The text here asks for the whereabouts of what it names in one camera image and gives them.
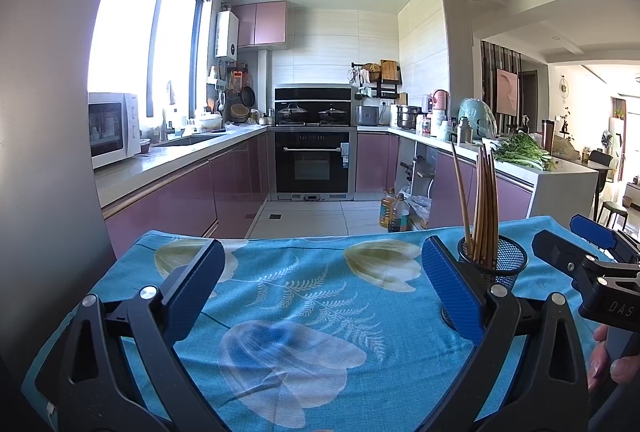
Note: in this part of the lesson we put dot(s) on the purple wall cabinet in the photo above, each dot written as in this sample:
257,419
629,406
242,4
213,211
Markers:
264,24

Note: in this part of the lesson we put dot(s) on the black built-in oven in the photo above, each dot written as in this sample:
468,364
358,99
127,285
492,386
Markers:
313,145

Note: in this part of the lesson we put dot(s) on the purple kitchen base cabinets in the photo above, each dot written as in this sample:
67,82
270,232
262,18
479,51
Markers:
219,194

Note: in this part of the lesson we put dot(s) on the black mesh utensil holder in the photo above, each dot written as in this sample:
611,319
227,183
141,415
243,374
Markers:
501,263

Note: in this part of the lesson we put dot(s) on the light brown wooden chopstick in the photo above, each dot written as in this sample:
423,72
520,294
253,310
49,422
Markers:
485,219

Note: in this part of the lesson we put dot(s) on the green leafy vegetables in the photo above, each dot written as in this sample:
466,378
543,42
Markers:
521,149

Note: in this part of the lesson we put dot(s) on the chopstick with red floral end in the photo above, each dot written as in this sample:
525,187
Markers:
463,204

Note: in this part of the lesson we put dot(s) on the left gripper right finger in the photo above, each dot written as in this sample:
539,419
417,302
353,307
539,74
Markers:
548,390

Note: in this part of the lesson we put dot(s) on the cooking oil bottle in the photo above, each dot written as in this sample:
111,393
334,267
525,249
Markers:
386,207

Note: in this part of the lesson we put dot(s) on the teal dish cover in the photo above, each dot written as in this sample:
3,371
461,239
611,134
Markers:
481,120

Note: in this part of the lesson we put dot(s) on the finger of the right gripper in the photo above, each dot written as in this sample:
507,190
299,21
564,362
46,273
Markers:
619,245
563,255

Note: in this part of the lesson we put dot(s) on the steel cooking pot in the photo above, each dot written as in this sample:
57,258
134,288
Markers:
406,117

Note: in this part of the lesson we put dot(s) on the white microwave oven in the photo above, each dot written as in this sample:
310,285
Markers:
114,131

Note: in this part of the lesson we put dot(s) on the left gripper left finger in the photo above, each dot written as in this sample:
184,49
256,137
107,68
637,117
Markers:
115,368

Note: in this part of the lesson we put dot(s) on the dark brown wooden chopstick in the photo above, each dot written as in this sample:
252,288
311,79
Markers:
493,216

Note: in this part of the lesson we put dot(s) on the white water heater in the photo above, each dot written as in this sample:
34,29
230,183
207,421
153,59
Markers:
227,36

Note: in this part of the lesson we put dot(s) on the blue floral tablecloth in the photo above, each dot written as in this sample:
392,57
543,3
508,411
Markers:
328,333

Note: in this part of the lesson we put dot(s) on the kitchen faucet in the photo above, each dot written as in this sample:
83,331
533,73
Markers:
168,110

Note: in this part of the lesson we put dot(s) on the person's right hand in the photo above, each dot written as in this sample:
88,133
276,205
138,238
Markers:
621,371

